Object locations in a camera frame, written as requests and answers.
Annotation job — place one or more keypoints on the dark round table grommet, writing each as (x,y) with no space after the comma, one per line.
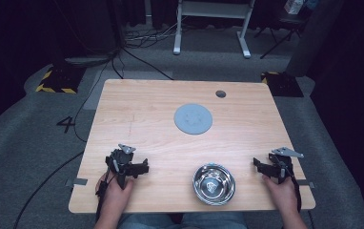
(220,94)

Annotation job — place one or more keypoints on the white cardboard box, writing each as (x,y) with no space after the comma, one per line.
(293,6)

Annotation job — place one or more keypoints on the person's right hand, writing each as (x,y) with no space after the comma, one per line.
(281,195)

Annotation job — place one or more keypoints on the black yellow striped base plate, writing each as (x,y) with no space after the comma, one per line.
(283,84)
(61,79)

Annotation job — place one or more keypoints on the black folding chair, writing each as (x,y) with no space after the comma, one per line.
(285,28)

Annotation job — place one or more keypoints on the grey round flat disc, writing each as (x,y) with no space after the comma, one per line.
(193,119)

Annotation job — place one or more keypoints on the grey tape strip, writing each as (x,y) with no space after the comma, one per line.
(307,183)
(76,182)

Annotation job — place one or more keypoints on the shiny steel bowl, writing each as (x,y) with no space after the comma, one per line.
(213,184)

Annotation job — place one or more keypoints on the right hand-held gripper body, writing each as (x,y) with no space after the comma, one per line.
(280,165)

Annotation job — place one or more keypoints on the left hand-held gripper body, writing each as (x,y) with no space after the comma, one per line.
(121,160)

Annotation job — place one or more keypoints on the white metal desk frame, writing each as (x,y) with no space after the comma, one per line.
(213,9)

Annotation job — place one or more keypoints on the person's legs in jeans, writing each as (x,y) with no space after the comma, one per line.
(202,221)

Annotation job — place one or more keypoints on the person's left hand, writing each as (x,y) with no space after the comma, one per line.
(115,194)

